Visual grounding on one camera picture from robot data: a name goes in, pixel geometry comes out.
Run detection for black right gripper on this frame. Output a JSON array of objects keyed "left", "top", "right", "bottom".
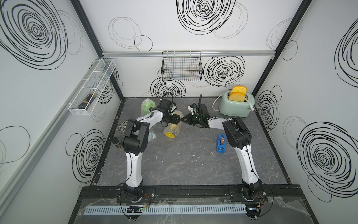
[{"left": 180, "top": 114, "right": 203, "bottom": 126}]

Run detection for green plastic wine glass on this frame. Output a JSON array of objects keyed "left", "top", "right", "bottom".
[{"left": 141, "top": 100, "right": 156, "bottom": 115}]

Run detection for blue tape dispenser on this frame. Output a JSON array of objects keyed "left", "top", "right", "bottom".
[{"left": 216, "top": 134, "right": 227, "bottom": 154}]

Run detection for yellow plastic wine glass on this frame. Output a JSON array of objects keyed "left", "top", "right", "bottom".
[{"left": 164, "top": 123, "right": 182, "bottom": 138}]

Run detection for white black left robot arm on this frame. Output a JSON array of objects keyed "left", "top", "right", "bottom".
[{"left": 121, "top": 110, "right": 180, "bottom": 201}]

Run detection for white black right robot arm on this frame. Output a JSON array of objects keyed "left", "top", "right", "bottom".
[{"left": 181, "top": 103, "right": 263, "bottom": 201}]

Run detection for mint green toaster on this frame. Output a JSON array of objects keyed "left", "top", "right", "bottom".
[{"left": 219, "top": 91, "right": 255, "bottom": 118}]

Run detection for patterned small bowl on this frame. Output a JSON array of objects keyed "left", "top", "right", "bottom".
[{"left": 118, "top": 120, "right": 128, "bottom": 134}]

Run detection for front yellow toast slice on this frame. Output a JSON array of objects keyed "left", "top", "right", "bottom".
[{"left": 228, "top": 92, "right": 246, "bottom": 102}]

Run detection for yellow toast slice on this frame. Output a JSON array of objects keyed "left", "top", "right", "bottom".
[
  {"left": 228, "top": 92, "right": 246, "bottom": 102},
  {"left": 231, "top": 85, "right": 247, "bottom": 95}
]

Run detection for rear yellow toast slice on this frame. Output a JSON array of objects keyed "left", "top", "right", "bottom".
[{"left": 231, "top": 85, "right": 247, "bottom": 95}]

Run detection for small dark cylinder jar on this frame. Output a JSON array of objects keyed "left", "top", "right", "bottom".
[{"left": 111, "top": 137, "right": 122, "bottom": 149}]

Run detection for dark item in shelf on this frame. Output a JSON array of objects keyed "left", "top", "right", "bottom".
[{"left": 78, "top": 92, "right": 97, "bottom": 110}]

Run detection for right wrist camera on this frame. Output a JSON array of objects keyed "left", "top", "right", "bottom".
[{"left": 188, "top": 103, "right": 199, "bottom": 115}]

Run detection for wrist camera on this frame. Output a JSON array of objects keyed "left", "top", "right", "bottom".
[
  {"left": 188, "top": 103, "right": 199, "bottom": 115},
  {"left": 170, "top": 103, "right": 178, "bottom": 113}
]

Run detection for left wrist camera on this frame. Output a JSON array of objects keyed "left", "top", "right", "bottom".
[{"left": 170, "top": 103, "right": 178, "bottom": 113}]

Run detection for black corrugated left cable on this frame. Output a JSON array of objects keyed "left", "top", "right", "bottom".
[{"left": 158, "top": 91, "right": 174, "bottom": 110}]

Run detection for black wire wall basket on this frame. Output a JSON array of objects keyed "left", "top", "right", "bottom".
[{"left": 161, "top": 57, "right": 203, "bottom": 82}]

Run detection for white wire wall shelf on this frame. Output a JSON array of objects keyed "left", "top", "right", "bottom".
[{"left": 69, "top": 58, "right": 116, "bottom": 116}]

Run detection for aluminium wall rail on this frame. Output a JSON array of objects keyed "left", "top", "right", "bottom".
[{"left": 102, "top": 50, "right": 276, "bottom": 58}]

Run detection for white slotted cable duct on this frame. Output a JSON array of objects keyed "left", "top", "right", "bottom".
[{"left": 84, "top": 204, "right": 247, "bottom": 216}]

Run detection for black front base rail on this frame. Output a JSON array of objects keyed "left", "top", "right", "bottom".
[{"left": 77, "top": 184, "right": 303, "bottom": 202}]

